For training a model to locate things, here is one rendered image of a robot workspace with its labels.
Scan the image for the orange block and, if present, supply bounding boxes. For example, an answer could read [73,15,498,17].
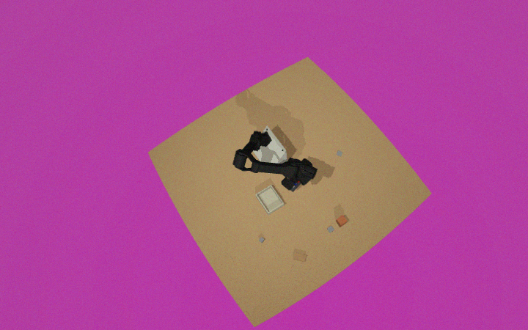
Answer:
[336,215,347,227]

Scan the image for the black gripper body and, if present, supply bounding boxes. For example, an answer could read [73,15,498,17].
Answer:
[282,158,312,191]

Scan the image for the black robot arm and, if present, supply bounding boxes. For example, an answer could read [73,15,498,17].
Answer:
[232,131,318,186]

